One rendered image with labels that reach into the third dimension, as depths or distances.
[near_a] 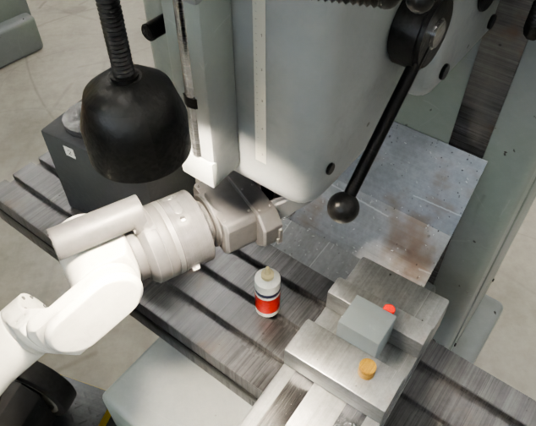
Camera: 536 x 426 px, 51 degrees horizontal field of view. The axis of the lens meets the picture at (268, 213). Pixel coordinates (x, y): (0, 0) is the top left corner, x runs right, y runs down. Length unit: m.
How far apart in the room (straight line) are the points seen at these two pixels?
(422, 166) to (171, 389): 0.57
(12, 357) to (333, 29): 0.45
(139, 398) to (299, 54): 0.68
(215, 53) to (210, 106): 0.05
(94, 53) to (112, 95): 3.00
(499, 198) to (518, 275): 1.29
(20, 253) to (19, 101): 1.01
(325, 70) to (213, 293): 0.58
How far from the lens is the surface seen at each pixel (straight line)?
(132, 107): 0.36
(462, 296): 1.24
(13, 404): 1.31
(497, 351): 2.09
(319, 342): 0.77
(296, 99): 0.45
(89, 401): 1.49
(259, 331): 0.90
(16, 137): 2.90
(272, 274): 0.85
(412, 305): 0.87
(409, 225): 1.04
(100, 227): 0.59
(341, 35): 0.43
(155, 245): 0.60
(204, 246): 0.61
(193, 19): 0.43
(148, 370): 0.98
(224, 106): 0.48
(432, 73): 0.62
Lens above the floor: 1.71
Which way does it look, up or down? 48 degrees down
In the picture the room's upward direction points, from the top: straight up
